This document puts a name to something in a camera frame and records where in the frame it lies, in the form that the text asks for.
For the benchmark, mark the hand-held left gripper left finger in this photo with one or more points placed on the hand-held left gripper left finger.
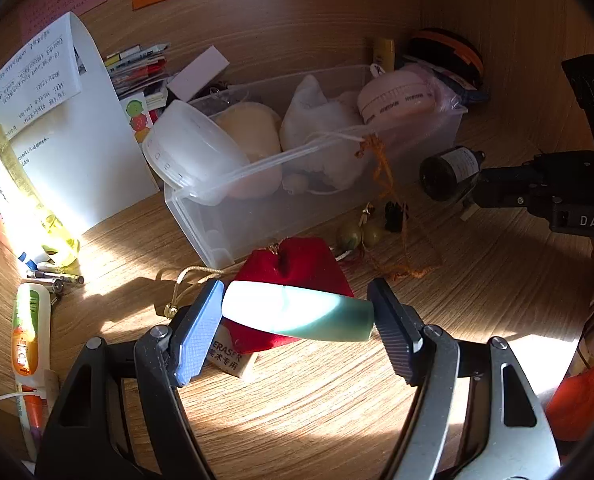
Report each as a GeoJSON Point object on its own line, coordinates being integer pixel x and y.
{"type": "Point", "coordinates": [199, 330]}

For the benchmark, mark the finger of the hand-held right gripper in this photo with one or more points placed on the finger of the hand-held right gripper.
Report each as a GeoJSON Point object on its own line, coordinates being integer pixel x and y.
{"type": "Point", "coordinates": [512, 185]}

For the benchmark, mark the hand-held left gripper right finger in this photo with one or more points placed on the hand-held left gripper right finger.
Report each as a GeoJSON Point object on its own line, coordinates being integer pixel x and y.
{"type": "Point", "coordinates": [394, 330]}

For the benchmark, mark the dark brown bottle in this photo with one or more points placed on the dark brown bottle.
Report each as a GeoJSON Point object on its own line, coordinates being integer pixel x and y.
{"type": "Point", "coordinates": [447, 172]}

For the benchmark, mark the teal green tube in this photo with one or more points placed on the teal green tube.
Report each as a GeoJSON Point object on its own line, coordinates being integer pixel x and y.
{"type": "Point", "coordinates": [302, 310]}

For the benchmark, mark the red velvet pouch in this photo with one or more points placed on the red velvet pouch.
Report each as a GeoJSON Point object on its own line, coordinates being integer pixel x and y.
{"type": "Point", "coordinates": [302, 260]}

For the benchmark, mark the clear plastic storage box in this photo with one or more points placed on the clear plastic storage box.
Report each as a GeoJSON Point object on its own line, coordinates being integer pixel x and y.
{"type": "Point", "coordinates": [257, 220]}

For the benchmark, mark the pink round case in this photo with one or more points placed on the pink round case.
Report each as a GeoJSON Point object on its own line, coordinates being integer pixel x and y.
{"type": "Point", "coordinates": [397, 97]}

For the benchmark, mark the white round plastic container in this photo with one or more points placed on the white round plastic container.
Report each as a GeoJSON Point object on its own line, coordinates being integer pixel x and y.
{"type": "Point", "coordinates": [192, 145]}

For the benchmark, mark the white cloth pouch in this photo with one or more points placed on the white cloth pouch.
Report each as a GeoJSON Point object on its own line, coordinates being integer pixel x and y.
{"type": "Point", "coordinates": [317, 125]}

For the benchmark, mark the cream round puff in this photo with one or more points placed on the cream round puff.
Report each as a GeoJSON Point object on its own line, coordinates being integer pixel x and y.
{"type": "Point", "coordinates": [249, 127]}

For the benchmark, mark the wooden desktop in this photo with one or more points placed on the wooden desktop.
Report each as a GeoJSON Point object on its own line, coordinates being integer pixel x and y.
{"type": "Point", "coordinates": [327, 410]}

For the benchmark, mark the white eraser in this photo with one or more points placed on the white eraser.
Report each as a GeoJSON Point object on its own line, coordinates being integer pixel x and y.
{"type": "Point", "coordinates": [229, 357]}

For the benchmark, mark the green bead charm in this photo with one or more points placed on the green bead charm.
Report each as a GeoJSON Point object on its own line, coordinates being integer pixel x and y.
{"type": "Point", "coordinates": [349, 235]}

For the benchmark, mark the black clip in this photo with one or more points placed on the black clip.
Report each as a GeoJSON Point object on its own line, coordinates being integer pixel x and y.
{"type": "Point", "coordinates": [394, 215]}

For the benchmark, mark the bundle of metal pens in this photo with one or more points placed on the bundle of metal pens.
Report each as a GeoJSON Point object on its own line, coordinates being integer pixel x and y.
{"type": "Point", "coordinates": [57, 277]}

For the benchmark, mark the black orange round case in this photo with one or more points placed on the black orange round case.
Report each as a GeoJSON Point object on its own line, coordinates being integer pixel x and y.
{"type": "Point", "coordinates": [447, 45]}

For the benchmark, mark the white tube orange label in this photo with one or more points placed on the white tube orange label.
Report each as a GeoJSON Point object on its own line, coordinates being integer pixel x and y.
{"type": "Point", "coordinates": [27, 330]}

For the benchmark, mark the white oval tag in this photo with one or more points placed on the white oval tag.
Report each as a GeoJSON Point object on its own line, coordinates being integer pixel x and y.
{"type": "Point", "coordinates": [377, 69]}

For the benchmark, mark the yellow tube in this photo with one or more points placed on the yellow tube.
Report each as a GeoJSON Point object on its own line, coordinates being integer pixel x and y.
{"type": "Point", "coordinates": [384, 52]}

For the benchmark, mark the person's orange clothing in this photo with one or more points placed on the person's orange clothing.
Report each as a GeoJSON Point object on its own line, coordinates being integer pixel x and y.
{"type": "Point", "coordinates": [587, 400]}

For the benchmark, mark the white paper folder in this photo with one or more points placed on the white paper folder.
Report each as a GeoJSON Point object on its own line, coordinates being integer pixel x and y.
{"type": "Point", "coordinates": [77, 150]}

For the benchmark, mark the fruit sticker sheet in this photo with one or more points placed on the fruit sticker sheet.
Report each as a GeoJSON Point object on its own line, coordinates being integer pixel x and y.
{"type": "Point", "coordinates": [137, 120]}

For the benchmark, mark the yellow liquid bottle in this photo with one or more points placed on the yellow liquid bottle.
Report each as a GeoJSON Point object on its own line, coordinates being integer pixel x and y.
{"type": "Point", "coordinates": [22, 180]}

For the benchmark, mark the small white cardboard box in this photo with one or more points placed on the small white cardboard box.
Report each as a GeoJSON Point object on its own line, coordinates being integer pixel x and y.
{"type": "Point", "coordinates": [199, 72]}

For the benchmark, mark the stack of colourful booklets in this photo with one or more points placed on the stack of colourful booklets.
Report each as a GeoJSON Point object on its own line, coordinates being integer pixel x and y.
{"type": "Point", "coordinates": [137, 65]}

